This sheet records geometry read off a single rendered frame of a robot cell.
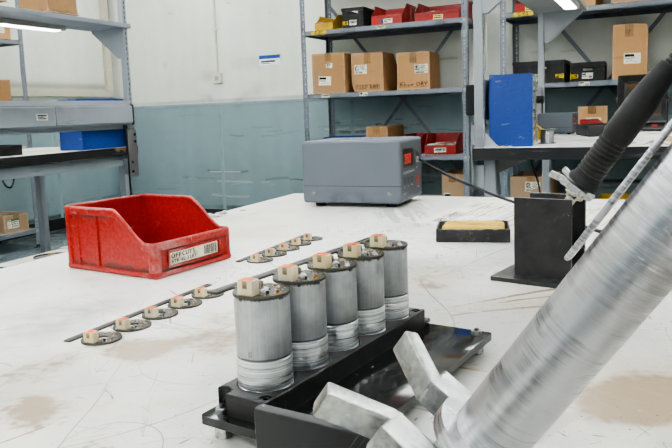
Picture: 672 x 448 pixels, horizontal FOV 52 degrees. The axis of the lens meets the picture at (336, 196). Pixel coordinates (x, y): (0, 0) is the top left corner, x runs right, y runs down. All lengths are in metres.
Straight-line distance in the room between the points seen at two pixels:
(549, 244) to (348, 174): 0.49
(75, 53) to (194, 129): 1.18
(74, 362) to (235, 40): 5.53
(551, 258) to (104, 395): 0.34
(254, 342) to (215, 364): 0.11
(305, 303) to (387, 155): 0.67
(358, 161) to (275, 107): 4.72
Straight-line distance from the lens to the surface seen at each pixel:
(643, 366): 0.41
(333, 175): 1.00
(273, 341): 0.30
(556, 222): 0.55
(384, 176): 0.97
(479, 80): 2.38
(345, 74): 4.93
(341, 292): 0.34
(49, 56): 6.22
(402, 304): 0.40
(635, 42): 4.53
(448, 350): 0.38
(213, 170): 6.05
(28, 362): 0.45
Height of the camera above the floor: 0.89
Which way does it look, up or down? 7 degrees down
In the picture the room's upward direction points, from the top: 2 degrees counter-clockwise
